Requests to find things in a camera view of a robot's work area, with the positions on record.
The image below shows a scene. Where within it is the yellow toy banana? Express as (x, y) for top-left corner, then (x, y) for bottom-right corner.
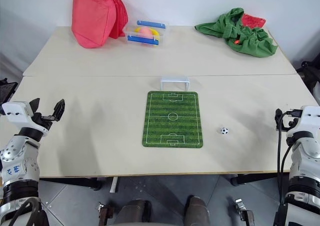
(134, 27), (161, 47)

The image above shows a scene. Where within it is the green cloth bag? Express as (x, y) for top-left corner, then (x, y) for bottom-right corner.
(194, 7), (279, 59)

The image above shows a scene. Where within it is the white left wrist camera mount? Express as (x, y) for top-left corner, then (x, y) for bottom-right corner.
(0, 100), (51, 137)

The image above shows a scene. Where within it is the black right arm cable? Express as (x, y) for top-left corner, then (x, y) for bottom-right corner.
(272, 109), (305, 226)

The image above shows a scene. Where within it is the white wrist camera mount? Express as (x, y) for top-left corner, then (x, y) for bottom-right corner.
(285, 105), (320, 140)
(0, 100), (51, 137)

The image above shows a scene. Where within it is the dark rounded robot leg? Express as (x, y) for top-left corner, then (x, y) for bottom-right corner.
(116, 198), (153, 226)
(183, 195), (211, 226)

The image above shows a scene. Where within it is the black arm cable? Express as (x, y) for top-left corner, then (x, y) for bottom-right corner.
(272, 109), (305, 226)
(9, 197), (50, 226)

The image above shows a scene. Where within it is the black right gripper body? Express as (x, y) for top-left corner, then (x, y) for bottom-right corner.
(281, 115), (297, 134)

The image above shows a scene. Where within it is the black equipment beside table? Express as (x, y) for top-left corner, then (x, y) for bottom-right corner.
(0, 77), (19, 104)

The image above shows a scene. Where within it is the metal caster bracket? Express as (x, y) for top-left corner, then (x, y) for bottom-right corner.
(234, 198), (255, 223)
(96, 201), (114, 226)

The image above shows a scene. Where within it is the pink toy peach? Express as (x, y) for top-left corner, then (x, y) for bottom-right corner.
(138, 27), (154, 37)

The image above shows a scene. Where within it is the clear box with blue latches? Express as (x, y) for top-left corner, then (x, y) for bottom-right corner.
(123, 19), (170, 48)

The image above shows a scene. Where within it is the black table frame bar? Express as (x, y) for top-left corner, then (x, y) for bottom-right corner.
(39, 177), (103, 191)
(229, 172), (291, 187)

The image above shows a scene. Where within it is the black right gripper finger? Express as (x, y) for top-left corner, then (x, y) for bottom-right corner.
(274, 107), (283, 132)

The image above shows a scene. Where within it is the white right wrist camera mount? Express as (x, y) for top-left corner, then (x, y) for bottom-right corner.
(285, 105), (320, 140)

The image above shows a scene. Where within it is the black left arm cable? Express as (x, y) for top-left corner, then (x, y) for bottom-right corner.
(9, 197), (50, 226)

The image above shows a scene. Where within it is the red fabric bag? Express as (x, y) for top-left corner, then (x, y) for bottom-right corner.
(71, 0), (129, 49)

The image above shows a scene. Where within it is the black chair base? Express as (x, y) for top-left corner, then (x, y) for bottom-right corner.
(295, 60), (320, 102)

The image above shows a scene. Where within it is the red patterned cloth piece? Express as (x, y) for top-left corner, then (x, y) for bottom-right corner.
(240, 13), (267, 29)

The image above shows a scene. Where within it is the small white goal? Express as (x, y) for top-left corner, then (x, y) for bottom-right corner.
(159, 76), (190, 91)

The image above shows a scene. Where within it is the white table leg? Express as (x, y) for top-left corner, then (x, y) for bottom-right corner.
(109, 176), (120, 194)

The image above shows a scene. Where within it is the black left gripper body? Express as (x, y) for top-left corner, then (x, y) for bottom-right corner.
(31, 111), (55, 132)

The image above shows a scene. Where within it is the green soccer field mat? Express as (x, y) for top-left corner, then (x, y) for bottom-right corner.
(141, 90), (204, 149)

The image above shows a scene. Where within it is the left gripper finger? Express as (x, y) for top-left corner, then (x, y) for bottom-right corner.
(28, 97), (41, 117)
(50, 98), (67, 122)

